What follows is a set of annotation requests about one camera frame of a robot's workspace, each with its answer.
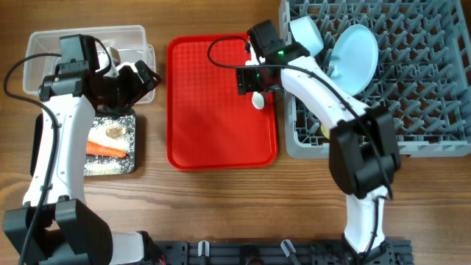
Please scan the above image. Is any white plastic spoon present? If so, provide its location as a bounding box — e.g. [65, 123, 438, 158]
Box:
[245, 49, 265, 110]

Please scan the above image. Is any brown food scrap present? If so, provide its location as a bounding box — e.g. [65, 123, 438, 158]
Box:
[105, 127, 127, 139]

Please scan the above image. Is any orange carrot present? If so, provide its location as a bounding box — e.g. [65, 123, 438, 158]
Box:
[86, 141, 127, 158]

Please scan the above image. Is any light blue bowl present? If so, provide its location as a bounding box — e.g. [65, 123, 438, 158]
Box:
[289, 16, 324, 57]

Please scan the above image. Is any white rice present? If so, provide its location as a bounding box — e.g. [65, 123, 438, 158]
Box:
[83, 116, 135, 177]

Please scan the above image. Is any yellow cup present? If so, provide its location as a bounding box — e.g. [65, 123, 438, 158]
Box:
[320, 124, 330, 139]

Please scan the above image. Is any light blue plate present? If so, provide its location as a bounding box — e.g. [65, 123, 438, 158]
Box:
[329, 24, 379, 96]

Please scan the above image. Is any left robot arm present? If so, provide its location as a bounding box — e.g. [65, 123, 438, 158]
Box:
[3, 60, 165, 264]

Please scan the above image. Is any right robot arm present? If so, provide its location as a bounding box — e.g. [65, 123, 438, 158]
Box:
[236, 43, 400, 264]

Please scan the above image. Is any grey dishwasher rack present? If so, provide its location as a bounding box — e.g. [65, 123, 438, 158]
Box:
[278, 0, 470, 158]

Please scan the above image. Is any clear plastic bin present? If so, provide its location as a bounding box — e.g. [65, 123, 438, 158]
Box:
[23, 25, 157, 96]

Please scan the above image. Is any black tray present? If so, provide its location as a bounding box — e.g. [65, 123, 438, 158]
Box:
[29, 110, 138, 177]

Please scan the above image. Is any red serving tray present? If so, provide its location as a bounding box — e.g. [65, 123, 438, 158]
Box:
[166, 34, 277, 171]

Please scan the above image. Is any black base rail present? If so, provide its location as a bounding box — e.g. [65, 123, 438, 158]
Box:
[157, 238, 414, 265]

